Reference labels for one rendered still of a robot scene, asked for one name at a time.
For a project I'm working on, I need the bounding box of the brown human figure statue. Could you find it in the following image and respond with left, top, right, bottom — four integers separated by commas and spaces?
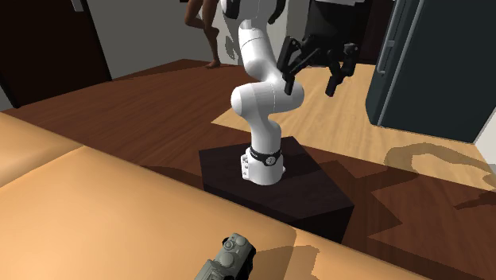
184, 0, 223, 70

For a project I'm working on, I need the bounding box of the dark grey refrigerator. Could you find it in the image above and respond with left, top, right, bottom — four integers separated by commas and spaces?
365, 0, 496, 145

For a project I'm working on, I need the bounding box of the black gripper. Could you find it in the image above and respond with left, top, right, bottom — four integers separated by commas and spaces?
276, 33, 361, 98

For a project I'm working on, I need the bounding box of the tan sofa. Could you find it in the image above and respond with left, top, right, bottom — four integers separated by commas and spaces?
0, 111, 432, 280

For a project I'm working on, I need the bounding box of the dark brown door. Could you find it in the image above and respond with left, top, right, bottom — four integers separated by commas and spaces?
0, 0, 114, 110

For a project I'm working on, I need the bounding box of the grey camera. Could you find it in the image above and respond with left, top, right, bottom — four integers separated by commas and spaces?
193, 232, 257, 280

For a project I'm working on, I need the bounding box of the dark robot stand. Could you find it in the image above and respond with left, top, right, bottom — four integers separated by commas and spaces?
198, 135, 355, 244

